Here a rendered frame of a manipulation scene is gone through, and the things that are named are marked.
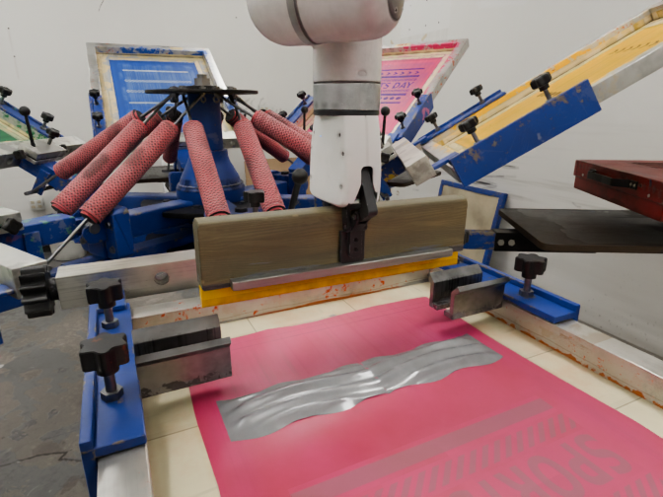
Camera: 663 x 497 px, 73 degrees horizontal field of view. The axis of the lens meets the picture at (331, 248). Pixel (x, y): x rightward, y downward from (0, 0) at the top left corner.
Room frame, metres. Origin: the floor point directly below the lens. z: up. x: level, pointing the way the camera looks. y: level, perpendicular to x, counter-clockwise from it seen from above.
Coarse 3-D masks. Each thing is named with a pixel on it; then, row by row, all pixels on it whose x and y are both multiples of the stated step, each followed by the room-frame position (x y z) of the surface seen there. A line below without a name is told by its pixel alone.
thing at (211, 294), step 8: (448, 256) 0.59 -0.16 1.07; (456, 256) 0.60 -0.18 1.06; (400, 264) 0.56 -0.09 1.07; (408, 264) 0.56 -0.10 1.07; (416, 264) 0.57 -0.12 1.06; (352, 272) 0.53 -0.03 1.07; (360, 272) 0.53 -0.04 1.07; (368, 272) 0.54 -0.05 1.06; (304, 280) 0.50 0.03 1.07; (312, 280) 0.50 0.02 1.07; (320, 280) 0.51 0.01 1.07; (200, 288) 0.44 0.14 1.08; (224, 288) 0.46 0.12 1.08; (256, 288) 0.47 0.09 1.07; (264, 288) 0.48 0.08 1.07; (272, 288) 0.48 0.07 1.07; (200, 296) 0.45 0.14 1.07; (208, 296) 0.45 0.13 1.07; (216, 296) 0.45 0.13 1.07; (224, 296) 0.46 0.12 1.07
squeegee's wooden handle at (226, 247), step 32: (192, 224) 0.46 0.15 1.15; (224, 224) 0.45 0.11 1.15; (256, 224) 0.46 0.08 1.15; (288, 224) 0.48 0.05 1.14; (320, 224) 0.50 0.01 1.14; (384, 224) 0.53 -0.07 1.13; (416, 224) 0.55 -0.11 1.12; (448, 224) 0.58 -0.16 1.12; (224, 256) 0.45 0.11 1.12; (256, 256) 0.46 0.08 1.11; (288, 256) 0.48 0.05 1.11; (320, 256) 0.50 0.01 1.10
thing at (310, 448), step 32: (256, 352) 0.52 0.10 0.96; (288, 352) 0.52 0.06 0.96; (320, 352) 0.52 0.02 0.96; (224, 384) 0.45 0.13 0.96; (256, 384) 0.45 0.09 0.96; (320, 416) 0.40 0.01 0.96; (352, 416) 0.40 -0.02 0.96; (384, 416) 0.40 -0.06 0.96; (224, 448) 0.35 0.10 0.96; (256, 448) 0.35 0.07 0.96; (288, 448) 0.35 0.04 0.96; (320, 448) 0.35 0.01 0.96; (352, 448) 0.35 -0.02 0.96; (384, 448) 0.35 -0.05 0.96; (224, 480) 0.31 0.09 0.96; (256, 480) 0.31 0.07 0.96; (288, 480) 0.31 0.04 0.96
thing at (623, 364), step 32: (320, 288) 0.68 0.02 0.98; (352, 288) 0.70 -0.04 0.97; (384, 288) 0.73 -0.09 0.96; (160, 320) 0.57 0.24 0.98; (224, 320) 0.61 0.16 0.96; (512, 320) 0.60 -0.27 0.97; (544, 320) 0.55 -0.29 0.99; (576, 352) 0.50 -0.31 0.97; (608, 352) 0.47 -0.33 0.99; (640, 352) 0.47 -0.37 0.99; (640, 384) 0.43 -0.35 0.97; (128, 480) 0.28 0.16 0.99
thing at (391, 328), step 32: (320, 320) 0.62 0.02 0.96; (352, 320) 0.62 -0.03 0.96; (384, 320) 0.62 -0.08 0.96; (416, 320) 0.62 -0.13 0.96; (448, 320) 0.62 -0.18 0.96; (352, 352) 0.52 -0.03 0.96; (384, 352) 0.52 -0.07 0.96; (512, 352) 0.52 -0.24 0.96; (448, 384) 0.45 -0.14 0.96; (480, 384) 0.45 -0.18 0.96; (512, 384) 0.45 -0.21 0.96; (544, 384) 0.45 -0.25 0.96; (416, 416) 0.40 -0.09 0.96; (448, 416) 0.40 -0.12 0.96; (576, 416) 0.40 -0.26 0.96; (608, 416) 0.40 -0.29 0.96; (640, 448) 0.35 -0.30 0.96
